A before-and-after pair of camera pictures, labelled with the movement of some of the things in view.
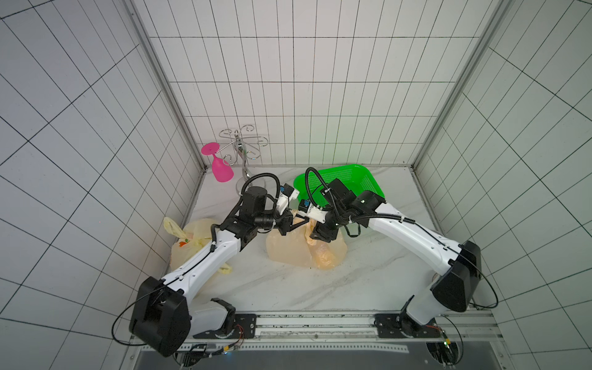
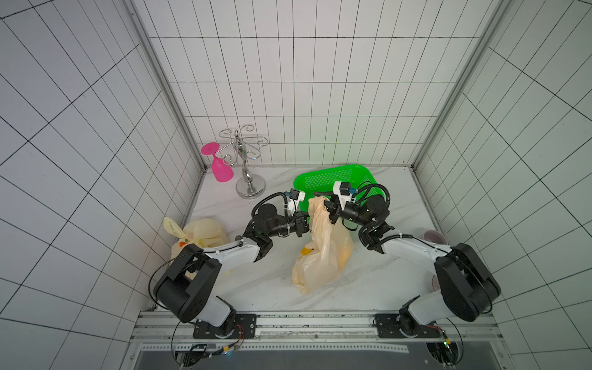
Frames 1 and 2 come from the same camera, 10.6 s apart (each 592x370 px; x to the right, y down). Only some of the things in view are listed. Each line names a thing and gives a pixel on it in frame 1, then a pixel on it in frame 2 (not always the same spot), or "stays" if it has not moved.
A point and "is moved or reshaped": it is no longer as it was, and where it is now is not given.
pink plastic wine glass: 222,170 stays
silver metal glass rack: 246,146 stays
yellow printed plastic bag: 193,238 stays
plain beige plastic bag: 298,248 is moved or reshaped
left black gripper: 287,224 to 301,223
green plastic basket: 354,178 stays
